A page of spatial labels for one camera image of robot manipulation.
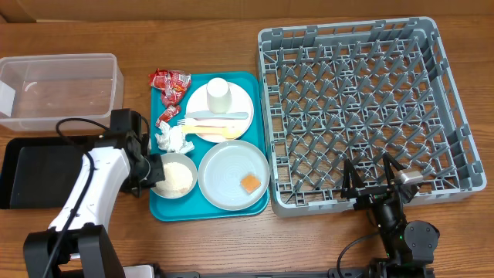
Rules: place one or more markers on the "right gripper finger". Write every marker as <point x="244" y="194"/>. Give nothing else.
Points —
<point x="389" y="165"/>
<point x="352" y="183"/>

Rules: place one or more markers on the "white plastic fork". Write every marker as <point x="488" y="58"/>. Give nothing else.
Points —
<point x="206" y="123"/>

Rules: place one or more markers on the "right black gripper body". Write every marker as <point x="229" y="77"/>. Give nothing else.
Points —
<point x="367" y="197"/>

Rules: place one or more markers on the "grey round plate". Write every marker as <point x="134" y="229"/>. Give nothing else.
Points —
<point x="222" y="169"/>

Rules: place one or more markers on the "white round plate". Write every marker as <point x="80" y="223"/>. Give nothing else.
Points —
<point x="241" y="102"/>

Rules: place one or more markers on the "teal plastic tray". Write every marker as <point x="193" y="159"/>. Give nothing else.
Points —
<point x="194" y="205"/>

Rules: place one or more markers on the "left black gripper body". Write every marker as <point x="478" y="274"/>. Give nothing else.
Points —
<point x="144" y="173"/>

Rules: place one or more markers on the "white paper cup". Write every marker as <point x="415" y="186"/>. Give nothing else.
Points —
<point x="219" y="97"/>

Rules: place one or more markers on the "small red sauce packet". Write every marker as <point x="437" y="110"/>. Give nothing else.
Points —
<point x="168" y="114"/>

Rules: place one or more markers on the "clear plastic bin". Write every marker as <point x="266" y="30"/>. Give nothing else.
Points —
<point x="39" y="91"/>

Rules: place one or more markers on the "large red snack wrapper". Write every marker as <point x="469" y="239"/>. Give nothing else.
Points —
<point x="173" y="85"/>

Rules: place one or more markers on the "grey dishwasher rack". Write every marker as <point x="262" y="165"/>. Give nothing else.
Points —
<point x="355" y="91"/>

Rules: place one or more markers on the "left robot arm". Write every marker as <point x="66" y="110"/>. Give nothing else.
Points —
<point x="77" y="244"/>

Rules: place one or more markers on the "black plastic bin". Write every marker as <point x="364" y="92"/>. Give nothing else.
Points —
<point x="38" y="173"/>

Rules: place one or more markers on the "crumpled white napkin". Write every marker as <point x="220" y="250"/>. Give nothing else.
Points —
<point x="172" y="139"/>

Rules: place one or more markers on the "orange sponge cube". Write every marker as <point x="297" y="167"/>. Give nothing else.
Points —
<point x="250" y="183"/>

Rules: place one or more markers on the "yellow plastic spoon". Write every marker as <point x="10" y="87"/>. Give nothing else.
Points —
<point x="226" y="132"/>

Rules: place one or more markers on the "white rice grains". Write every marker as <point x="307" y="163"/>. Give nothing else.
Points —
<point x="178" y="180"/>

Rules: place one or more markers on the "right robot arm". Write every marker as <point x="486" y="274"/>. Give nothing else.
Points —
<point x="409" y="246"/>

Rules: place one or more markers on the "small grey bowl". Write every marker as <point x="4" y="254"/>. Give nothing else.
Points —
<point x="183" y="159"/>

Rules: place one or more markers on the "light blue plastic knife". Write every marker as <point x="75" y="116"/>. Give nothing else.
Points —
<point x="206" y="114"/>

